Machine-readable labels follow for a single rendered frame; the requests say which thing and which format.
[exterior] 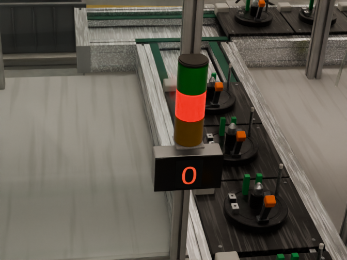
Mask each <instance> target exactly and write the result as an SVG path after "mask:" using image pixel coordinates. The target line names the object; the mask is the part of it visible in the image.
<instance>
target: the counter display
mask: <svg viewBox="0 0 347 260"><path fill-rule="evenodd" d="M197 159H203V169H202V181H201V187H193V188H175V174H176V160H197ZM223 161H224V155H202V156H181V157H160V158H155V170H154V192H157V191H175V190H193V189H211V188H220V187H221V181H222V171H223Z"/></svg>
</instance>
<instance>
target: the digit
mask: <svg viewBox="0 0 347 260"><path fill-rule="evenodd" d="M202 169H203V159H197V160H176V174H175V188H193V187H201V181H202Z"/></svg>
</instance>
